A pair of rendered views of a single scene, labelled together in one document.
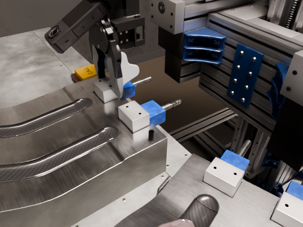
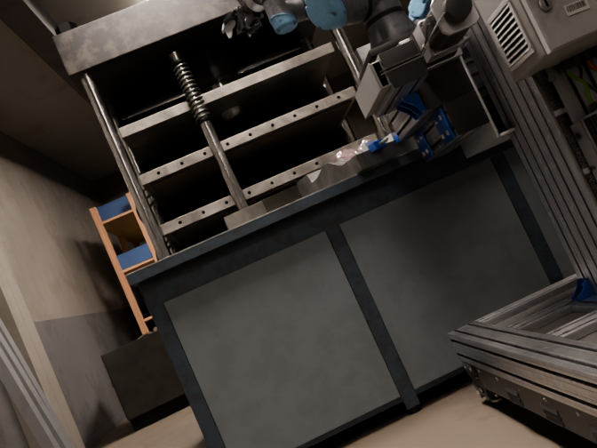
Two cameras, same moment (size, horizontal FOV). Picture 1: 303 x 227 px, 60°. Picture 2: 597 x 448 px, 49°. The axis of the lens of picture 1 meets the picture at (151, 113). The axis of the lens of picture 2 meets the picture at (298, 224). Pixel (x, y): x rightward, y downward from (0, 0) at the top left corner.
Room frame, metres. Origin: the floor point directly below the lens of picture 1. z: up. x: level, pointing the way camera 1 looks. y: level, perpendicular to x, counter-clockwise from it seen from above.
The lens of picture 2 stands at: (0.95, -2.29, 0.57)
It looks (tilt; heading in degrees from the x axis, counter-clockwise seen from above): 4 degrees up; 118
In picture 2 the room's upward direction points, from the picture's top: 24 degrees counter-clockwise
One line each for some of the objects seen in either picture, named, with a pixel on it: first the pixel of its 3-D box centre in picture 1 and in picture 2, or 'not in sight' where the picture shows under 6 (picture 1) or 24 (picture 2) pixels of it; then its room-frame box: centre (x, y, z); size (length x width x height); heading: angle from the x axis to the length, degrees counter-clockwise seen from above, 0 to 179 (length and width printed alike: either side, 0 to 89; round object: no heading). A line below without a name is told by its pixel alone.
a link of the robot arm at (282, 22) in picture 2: not in sight; (284, 12); (0.20, -0.42, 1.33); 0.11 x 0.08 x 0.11; 58
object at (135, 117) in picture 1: (154, 112); not in sight; (0.40, -0.01, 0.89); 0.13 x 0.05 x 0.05; 125
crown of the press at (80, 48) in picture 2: not in sight; (211, 66); (-0.71, 0.62, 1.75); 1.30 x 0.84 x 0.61; 35
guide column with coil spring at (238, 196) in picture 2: not in sight; (230, 180); (-0.65, 0.25, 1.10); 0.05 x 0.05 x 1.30
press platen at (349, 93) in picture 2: not in sight; (249, 152); (-0.73, 0.66, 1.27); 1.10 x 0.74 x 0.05; 35
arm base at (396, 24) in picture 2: not in sight; (391, 33); (0.49, -0.46, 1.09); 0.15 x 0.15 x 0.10
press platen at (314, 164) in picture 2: not in sight; (268, 195); (-0.73, 0.66, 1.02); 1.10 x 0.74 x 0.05; 35
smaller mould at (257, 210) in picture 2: not in sight; (246, 220); (-0.36, -0.23, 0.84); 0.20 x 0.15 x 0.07; 125
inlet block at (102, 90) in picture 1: (126, 87); not in sight; (0.49, 0.06, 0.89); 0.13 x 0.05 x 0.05; 125
